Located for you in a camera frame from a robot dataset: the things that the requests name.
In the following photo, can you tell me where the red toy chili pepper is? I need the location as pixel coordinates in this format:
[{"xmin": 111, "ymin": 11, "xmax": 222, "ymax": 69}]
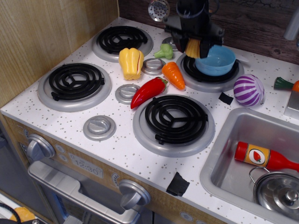
[{"xmin": 130, "ymin": 77, "xmax": 168, "ymax": 109}]

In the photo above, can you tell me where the front left black burner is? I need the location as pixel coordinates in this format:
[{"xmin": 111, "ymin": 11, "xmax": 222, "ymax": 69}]
[{"xmin": 38, "ymin": 63, "xmax": 112, "ymax": 112}]

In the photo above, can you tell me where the red toy ketchup bottle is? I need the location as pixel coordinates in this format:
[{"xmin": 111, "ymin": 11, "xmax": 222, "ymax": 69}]
[{"xmin": 235, "ymin": 141, "xmax": 299, "ymax": 172}]

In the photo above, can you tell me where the green toy broccoli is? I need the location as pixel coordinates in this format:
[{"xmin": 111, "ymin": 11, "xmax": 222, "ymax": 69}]
[{"xmin": 154, "ymin": 43, "xmax": 173, "ymax": 59}]

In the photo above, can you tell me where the orange toy carrot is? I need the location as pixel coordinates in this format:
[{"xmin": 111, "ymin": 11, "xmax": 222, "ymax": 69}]
[{"xmin": 162, "ymin": 62, "xmax": 185, "ymax": 90}]

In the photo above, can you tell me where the front right black burner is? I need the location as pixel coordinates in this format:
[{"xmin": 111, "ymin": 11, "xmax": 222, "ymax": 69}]
[{"xmin": 133, "ymin": 94, "xmax": 215, "ymax": 158}]

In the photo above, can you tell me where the silver stovetop knob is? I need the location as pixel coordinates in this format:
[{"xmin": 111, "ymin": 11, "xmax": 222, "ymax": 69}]
[
  {"xmin": 115, "ymin": 84, "xmax": 140, "ymax": 105},
  {"xmin": 83, "ymin": 115, "xmax": 116, "ymax": 141},
  {"xmin": 142, "ymin": 58, "xmax": 166, "ymax": 76},
  {"xmin": 162, "ymin": 37, "xmax": 176, "ymax": 51}
]

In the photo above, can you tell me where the hanging silver skimmer spoon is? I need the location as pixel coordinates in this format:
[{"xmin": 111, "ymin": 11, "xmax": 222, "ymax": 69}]
[{"xmin": 148, "ymin": 0, "xmax": 170, "ymax": 22}]

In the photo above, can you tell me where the silver toy sink basin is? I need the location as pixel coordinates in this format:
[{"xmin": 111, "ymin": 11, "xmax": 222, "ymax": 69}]
[{"xmin": 199, "ymin": 107, "xmax": 299, "ymax": 224}]

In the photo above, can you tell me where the silver oven knob left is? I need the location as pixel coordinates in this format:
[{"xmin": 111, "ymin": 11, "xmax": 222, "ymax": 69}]
[{"xmin": 27, "ymin": 134, "xmax": 56, "ymax": 161}]

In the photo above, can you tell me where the back left black burner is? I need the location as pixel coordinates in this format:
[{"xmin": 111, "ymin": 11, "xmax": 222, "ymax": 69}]
[{"xmin": 92, "ymin": 26, "xmax": 153, "ymax": 63}]

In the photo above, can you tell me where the black burner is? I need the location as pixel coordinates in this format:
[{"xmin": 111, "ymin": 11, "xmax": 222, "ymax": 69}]
[
  {"xmin": 176, "ymin": 54, "xmax": 245, "ymax": 93},
  {"xmin": 38, "ymin": 63, "xmax": 112, "ymax": 112},
  {"xmin": 92, "ymin": 26, "xmax": 153, "ymax": 63},
  {"xmin": 133, "ymin": 94, "xmax": 215, "ymax": 158}
]

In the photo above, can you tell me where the back right black burner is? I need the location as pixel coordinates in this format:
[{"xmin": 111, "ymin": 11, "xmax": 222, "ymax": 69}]
[{"xmin": 176, "ymin": 54, "xmax": 245, "ymax": 93}]

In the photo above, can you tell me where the silver stovetop knob back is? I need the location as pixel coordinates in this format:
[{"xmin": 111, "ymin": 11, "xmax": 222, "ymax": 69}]
[{"xmin": 162, "ymin": 37, "xmax": 176, "ymax": 51}]

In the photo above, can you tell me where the silver oven knob right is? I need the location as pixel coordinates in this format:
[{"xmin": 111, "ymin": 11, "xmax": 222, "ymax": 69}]
[{"xmin": 119, "ymin": 179, "xmax": 151, "ymax": 210}]

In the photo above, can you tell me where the light blue plastic bowl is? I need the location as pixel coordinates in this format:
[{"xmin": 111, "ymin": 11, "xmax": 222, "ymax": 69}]
[{"xmin": 195, "ymin": 45, "xmax": 236, "ymax": 77}]

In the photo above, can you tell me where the black tape piece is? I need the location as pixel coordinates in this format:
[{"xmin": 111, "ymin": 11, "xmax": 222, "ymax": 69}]
[
  {"xmin": 166, "ymin": 172, "xmax": 190, "ymax": 196},
  {"xmin": 219, "ymin": 92, "xmax": 234, "ymax": 105}
]

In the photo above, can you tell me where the silver stovetop knob front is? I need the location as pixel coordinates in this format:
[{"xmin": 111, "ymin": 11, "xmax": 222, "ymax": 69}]
[{"xmin": 83, "ymin": 115, "xmax": 116, "ymax": 141}]

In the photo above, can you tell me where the yellow object lower left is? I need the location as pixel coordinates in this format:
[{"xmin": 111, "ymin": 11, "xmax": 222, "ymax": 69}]
[{"xmin": 14, "ymin": 207, "xmax": 36, "ymax": 222}]

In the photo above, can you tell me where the silver oven knob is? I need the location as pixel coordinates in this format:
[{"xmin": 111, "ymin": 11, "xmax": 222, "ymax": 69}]
[
  {"xmin": 27, "ymin": 134, "xmax": 56, "ymax": 161},
  {"xmin": 119, "ymin": 179, "xmax": 151, "ymax": 210}
]

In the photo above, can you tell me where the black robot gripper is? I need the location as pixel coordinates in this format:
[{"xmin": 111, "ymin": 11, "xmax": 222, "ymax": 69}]
[{"xmin": 163, "ymin": 7, "xmax": 224, "ymax": 58}]

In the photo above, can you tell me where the silver stovetop knob middle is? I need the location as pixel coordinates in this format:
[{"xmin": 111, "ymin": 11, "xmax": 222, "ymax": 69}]
[{"xmin": 115, "ymin": 84, "xmax": 140, "ymax": 105}]

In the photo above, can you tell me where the black tape piece front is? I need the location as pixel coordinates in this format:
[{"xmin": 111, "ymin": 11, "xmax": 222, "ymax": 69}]
[{"xmin": 166, "ymin": 172, "xmax": 190, "ymax": 196}]

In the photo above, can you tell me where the silver stovetop knob upper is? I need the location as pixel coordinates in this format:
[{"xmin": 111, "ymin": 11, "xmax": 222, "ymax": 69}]
[{"xmin": 142, "ymin": 58, "xmax": 166, "ymax": 76}]

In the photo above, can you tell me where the yellow toy bell pepper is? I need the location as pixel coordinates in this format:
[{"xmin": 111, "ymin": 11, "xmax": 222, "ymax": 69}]
[{"xmin": 119, "ymin": 48, "xmax": 144, "ymax": 80}]

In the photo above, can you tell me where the yellow toy corn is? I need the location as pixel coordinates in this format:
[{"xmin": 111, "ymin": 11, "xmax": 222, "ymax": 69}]
[{"xmin": 185, "ymin": 38, "xmax": 200, "ymax": 58}]

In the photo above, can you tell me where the purple striped toy onion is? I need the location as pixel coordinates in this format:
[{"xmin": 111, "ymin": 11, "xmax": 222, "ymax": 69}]
[{"xmin": 233, "ymin": 74, "xmax": 264, "ymax": 107}]

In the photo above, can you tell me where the silver oven door handle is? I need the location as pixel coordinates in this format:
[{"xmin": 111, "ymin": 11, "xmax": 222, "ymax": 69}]
[{"xmin": 28, "ymin": 161, "xmax": 141, "ymax": 224}]

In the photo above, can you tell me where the toy carrot with green top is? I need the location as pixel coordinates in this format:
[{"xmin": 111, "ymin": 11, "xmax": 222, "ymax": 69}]
[{"xmin": 274, "ymin": 77, "xmax": 299, "ymax": 92}]

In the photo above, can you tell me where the black tape piece back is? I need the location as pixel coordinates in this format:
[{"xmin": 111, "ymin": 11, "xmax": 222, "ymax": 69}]
[{"xmin": 219, "ymin": 92, "xmax": 234, "ymax": 105}]

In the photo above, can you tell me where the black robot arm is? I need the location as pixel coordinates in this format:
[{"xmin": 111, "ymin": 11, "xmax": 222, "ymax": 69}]
[{"xmin": 163, "ymin": 0, "xmax": 225, "ymax": 58}]

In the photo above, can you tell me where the steel toy pot with lid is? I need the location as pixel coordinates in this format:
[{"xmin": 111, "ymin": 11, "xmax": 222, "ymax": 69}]
[{"xmin": 249, "ymin": 167, "xmax": 299, "ymax": 220}]

